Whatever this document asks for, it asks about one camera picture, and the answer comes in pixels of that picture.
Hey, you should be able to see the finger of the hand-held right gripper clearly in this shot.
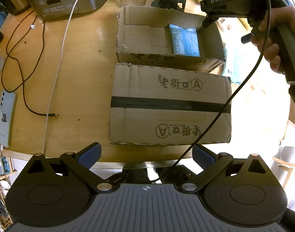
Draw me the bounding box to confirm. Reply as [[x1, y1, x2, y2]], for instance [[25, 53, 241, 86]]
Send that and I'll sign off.
[[202, 14, 220, 29]]

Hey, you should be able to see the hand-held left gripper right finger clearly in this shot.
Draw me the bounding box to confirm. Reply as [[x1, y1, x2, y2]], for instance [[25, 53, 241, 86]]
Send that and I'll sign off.
[[182, 143, 267, 194]]

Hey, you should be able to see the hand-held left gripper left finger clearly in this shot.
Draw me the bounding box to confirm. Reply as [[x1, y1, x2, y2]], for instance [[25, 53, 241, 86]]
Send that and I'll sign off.
[[27, 142, 115, 194]]

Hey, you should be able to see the blue snack packet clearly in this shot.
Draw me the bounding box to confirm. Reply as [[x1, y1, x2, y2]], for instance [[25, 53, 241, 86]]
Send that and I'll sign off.
[[169, 24, 201, 56]]

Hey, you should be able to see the brown cardboard box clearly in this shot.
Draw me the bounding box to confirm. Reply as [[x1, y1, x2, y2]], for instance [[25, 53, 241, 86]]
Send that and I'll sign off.
[[108, 5, 233, 146]]

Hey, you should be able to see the wooden desktop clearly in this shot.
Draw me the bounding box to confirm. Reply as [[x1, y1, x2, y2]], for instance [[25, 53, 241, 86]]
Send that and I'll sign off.
[[0, 0, 295, 165]]

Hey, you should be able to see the person's right hand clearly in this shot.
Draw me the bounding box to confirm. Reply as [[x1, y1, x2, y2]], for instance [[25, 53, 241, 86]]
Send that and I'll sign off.
[[250, 5, 295, 73]]

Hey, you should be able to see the teal and white packet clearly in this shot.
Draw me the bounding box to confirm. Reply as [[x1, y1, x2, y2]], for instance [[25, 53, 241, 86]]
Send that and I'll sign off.
[[221, 42, 247, 84]]

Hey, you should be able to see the wooden chair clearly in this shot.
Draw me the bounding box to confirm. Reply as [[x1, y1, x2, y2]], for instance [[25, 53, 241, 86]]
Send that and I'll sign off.
[[272, 146, 295, 192]]

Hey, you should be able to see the light blue smartphone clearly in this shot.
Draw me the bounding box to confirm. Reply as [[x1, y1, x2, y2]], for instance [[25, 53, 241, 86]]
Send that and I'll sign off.
[[0, 90, 18, 148]]

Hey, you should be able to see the wooden shoe rack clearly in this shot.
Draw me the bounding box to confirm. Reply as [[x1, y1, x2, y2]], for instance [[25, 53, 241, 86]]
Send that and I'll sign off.
[[0, 146, 18, 231]]

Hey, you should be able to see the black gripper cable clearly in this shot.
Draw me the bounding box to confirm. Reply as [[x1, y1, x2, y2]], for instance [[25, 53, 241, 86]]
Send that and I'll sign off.
[[147, 0, 272, 184]]

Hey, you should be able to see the white cable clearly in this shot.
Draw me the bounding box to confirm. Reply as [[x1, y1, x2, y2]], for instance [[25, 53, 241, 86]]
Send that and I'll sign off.
[[42, 0, 90, 155]]

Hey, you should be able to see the thin black charging cable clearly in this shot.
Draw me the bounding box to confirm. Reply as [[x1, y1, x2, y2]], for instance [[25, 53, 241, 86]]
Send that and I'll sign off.
[[0, 12, 59, 118]]

